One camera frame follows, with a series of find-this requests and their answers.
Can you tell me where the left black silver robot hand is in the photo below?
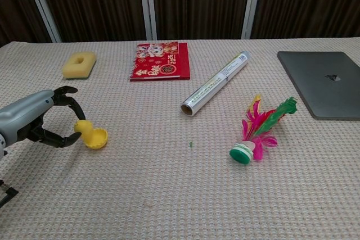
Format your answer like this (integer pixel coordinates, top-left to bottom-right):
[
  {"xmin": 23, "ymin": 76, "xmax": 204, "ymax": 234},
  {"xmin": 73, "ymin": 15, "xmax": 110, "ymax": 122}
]
[{"xmin": 0, "ymin": 85, "xmax": 87, "ymax": 148}]

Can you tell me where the yellow capsule half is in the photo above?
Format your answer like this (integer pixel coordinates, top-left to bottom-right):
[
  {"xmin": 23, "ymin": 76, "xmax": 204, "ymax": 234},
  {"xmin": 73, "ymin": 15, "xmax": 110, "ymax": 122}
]
[{"xmin": 84, "ymin": 128, "xmax": 109, "ymax": 150}]

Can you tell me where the yellow sponge with hole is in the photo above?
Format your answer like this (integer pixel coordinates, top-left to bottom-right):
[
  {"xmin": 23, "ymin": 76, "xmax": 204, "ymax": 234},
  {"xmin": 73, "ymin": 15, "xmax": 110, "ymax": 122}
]
[{"xmin": 61, "ymin": 51, "xmax": 97, "ymax": 80}]

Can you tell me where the dark ribbed partition panel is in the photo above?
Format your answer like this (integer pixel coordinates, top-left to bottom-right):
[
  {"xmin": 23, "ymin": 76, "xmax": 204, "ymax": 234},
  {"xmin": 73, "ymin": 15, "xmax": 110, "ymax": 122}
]
[
  {"xmin": 0, "ymin": 0, "xmax": 54, "ymax": 47},
  {"xmin": 35, "ymin": 0, "xmax": 149, "ymax": 43},
  {"xmin": 151, "ymin": 0, "xmax": 251, "ymax": 40},
  {"xmin": 251, "ymin": 0, "xmax": 360, "ymax": 39}
]

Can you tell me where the red spiral desk calendar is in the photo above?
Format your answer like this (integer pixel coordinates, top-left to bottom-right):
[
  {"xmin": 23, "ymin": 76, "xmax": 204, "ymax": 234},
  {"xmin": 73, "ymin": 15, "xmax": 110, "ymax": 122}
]
[{"xmin": 129, "ymin": 42, "xmax": 191, "ymax": 83}]

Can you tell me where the beige woven tablecloth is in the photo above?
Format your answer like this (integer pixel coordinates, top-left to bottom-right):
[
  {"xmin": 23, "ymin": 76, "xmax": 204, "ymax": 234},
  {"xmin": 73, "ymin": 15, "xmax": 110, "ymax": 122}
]
[{"xmin": 0, "ymin": 37, "xmax": 360, "ymax": 240}]

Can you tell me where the silver foil roll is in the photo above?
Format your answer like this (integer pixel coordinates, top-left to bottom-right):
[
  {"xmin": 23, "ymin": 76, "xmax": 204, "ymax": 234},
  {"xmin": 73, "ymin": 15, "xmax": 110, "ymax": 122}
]
[{"xmin": 180, "ymin": 51, "xmax": 250, "ymax": 116}]

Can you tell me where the colourful feather shuttlecock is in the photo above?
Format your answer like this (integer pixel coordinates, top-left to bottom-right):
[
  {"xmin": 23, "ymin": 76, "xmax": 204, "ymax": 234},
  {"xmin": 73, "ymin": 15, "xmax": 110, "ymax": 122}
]
[{"xmin": 229, "ymin": 93, "xmax": 298, "ymax": 165}]

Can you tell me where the grey closed laptop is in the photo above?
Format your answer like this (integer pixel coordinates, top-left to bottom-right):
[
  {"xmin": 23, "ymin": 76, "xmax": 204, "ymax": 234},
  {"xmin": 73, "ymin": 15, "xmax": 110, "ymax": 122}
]
[{"xmin": 277, "ymin": 51, "xmax": 360, "ymax": 121}]

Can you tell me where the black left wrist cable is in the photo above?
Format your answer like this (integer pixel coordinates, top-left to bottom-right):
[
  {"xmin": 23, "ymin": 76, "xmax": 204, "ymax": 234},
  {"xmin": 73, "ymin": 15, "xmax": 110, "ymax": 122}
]
[{"xmin": 0, "ymin": 179, "xmax": 19, "ymax": 210}]

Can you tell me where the white aluminium frame post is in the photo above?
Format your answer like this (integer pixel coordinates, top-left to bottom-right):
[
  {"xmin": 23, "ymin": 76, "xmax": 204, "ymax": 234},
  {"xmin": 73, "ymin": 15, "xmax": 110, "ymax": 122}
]
[
  {"xmin": 137, "ymin": 0, "xmax": 158, "ymax": 41},
  {"xmin": 21, "ymin": 0, "xmax": 62, "ymax": 43},
  {"xmin": 241, "ymin": 0, "xmax": 264, "ymax": 40}
]

